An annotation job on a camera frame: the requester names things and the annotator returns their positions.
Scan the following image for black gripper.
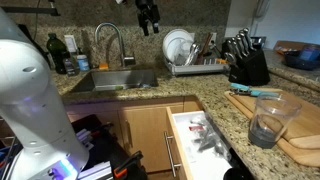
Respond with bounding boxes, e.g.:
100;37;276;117
135;0;160;36

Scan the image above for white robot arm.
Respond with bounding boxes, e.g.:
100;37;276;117
0;9;148;180

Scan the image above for plastic bags in drawer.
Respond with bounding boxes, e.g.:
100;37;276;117
189;116;231;161

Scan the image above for open white wooden drawer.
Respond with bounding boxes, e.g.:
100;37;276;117
165;108;231;180

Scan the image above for white plate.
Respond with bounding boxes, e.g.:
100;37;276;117
162;29;194;62

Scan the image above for chrome gooseneck faucet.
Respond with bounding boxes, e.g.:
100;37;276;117
94;22;136;68

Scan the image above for orange sponge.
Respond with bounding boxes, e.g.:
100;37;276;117
99;63;109;70

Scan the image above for grey dish drying rack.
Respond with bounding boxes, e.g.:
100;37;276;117
163;32;231;77

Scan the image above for stainless steel sink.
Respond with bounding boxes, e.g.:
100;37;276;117
72;70;158;92

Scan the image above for small blue-label bottle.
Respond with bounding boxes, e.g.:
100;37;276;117
77;55;90;71

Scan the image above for dark soap dispenser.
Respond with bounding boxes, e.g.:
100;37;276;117
63;51;79;76

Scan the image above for dark green glass bottle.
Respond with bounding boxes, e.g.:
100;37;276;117
46;33;67;74

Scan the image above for wooden cabinet door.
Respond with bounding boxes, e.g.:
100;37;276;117
118;103;183;173

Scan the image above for black knife block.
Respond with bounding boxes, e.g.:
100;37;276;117
222;28;270;86

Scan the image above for black cart with tools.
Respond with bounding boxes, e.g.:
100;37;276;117
70;113;148;180

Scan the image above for orange black clamp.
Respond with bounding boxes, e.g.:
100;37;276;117
113;151;143;178

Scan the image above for clear plastic blender cup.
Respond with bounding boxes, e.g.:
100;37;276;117
248;93;302;149

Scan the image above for dark blue bowl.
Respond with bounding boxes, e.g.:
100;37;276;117
284;45;320;70

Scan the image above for small wooden cutting board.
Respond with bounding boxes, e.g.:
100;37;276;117
238;93;320;150

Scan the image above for large wooden cutting board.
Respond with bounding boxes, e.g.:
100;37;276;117
223;87;320;168

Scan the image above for white wall outlet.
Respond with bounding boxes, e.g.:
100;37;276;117
64;35;77;53

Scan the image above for silver cabinet door handle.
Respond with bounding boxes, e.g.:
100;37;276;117
125;119;133;148

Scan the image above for teal handled kitchen scissors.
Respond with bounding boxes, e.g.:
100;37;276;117
230;83;279;97

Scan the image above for silver drawer handle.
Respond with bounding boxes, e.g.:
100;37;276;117
164;132;182;179

